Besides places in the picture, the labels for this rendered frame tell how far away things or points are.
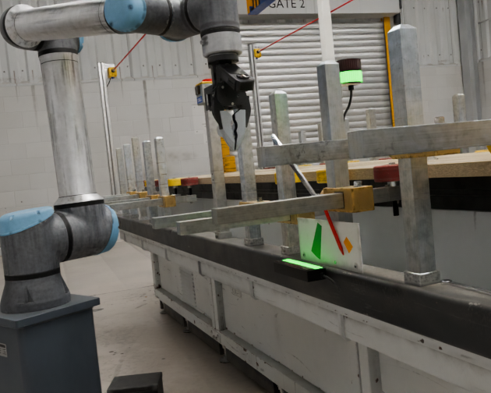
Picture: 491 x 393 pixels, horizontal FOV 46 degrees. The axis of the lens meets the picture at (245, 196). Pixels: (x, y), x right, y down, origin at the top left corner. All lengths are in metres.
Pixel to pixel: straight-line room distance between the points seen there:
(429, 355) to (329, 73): 0.59
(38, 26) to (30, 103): 7.43
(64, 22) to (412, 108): 0.88
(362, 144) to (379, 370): 1.15
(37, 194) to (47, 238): 7.28
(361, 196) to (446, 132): 0.51
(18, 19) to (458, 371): 1.36
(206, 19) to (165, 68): 8.01
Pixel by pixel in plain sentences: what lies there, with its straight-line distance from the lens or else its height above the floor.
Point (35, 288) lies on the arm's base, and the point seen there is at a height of 0.66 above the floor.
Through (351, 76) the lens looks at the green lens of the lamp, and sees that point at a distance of 1.26.
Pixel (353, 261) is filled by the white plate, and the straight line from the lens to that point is 1.20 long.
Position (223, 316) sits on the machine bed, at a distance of 2.83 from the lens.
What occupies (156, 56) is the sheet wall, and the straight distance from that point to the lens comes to 9.37.
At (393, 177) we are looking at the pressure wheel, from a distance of 1.24.
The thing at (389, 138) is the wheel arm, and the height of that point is 0.95.
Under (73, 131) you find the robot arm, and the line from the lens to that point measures 1.80.
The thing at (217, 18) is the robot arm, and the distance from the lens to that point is 1.33.
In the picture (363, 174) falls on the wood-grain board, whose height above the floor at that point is 0.89.
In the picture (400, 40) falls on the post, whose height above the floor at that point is 1.12.
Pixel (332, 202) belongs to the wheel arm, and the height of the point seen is 0.84.
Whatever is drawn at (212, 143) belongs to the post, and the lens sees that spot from 1.92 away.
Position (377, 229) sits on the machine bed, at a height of 0.74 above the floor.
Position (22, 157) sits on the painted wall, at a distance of 8.99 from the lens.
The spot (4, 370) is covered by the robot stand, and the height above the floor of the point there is 0.45.
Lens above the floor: 0.94
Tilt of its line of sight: 3 degrees down
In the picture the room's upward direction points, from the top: 6 degrees counter-clockwise
